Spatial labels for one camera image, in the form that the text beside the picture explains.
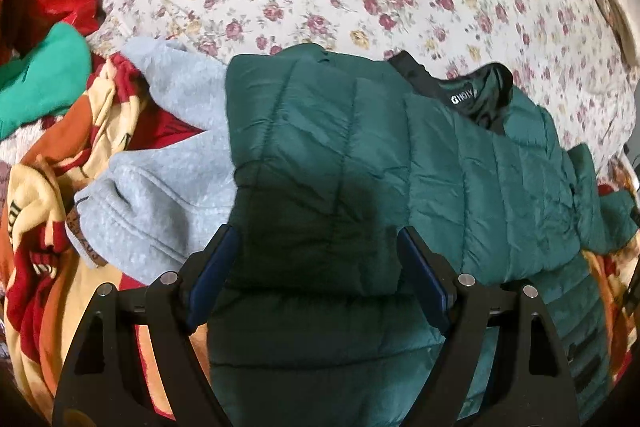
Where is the bright green garment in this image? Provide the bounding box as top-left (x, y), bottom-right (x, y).
top-left (0, 23), bottom-right (93, 140)

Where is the dark green puffer jacket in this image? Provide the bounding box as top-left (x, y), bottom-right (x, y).
top-left (207, 43), bottom-right (640, 427)

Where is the grey fleece sweatshirt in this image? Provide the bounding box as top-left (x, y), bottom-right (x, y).
top-left (74, 38), bottom-right (239, 282)

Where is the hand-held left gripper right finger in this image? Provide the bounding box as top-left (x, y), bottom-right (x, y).
top-left (397, 225), bottom-right (584, 427)

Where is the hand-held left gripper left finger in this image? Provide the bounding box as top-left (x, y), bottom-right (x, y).
top-left (51, 224), bottom-right (240, 427)

